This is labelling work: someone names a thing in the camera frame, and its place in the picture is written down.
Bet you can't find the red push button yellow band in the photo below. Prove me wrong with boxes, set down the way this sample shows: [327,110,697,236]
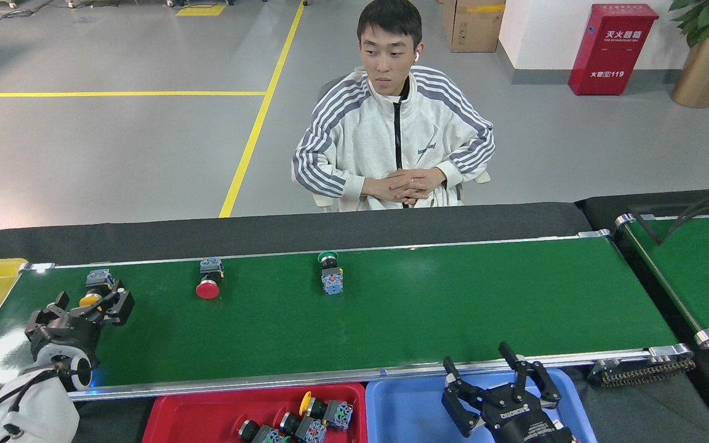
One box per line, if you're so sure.
[278,411,329,443]

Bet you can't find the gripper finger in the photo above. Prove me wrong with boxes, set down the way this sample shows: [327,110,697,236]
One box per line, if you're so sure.
[500,342,561,410]
[87,282,135,327]
[442,357,498,439]
[25,292,73,338]

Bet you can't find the person's left hand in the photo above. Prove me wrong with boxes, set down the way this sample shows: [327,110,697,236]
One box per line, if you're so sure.
[391,167,447,205]

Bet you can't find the green conveyor belt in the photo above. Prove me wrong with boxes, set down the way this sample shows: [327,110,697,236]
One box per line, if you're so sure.
[615,212,709,348]
[0,229,697,413]

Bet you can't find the person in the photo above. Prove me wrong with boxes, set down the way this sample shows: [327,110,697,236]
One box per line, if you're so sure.
[292,0,495,211]

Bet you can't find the brown cardboard box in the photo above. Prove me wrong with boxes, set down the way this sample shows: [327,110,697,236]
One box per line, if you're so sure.
[442,0,507,53]

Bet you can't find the yellow mushroom push button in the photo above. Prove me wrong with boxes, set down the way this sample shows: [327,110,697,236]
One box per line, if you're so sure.
[79,269,115,308]
[298,391,355,431]

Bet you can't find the blue plastic tray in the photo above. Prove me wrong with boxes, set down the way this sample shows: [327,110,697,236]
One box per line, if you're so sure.
[365,368,598,443]

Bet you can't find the potted plant gold planter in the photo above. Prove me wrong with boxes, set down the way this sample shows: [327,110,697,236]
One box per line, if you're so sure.
[670,0,709,110]

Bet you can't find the red fire extinguisher box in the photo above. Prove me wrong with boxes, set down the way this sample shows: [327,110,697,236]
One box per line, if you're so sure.
[568,4,660,96]

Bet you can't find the person's right hand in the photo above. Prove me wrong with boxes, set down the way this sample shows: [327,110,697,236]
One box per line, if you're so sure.
[364,175,418,206]

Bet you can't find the grey office chair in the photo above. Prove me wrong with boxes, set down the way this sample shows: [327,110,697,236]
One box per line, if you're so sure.
[313,73,492,213]

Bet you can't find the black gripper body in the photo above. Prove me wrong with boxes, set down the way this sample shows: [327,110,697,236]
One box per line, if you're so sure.
[481,395,574,443]
[27,317,104,361]

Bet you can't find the black conveyor drive chain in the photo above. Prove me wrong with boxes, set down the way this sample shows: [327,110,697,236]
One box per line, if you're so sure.
[587,356,697,388]

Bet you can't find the red plastic tray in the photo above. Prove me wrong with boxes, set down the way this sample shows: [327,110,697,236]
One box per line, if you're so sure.
[142,383,367,443]

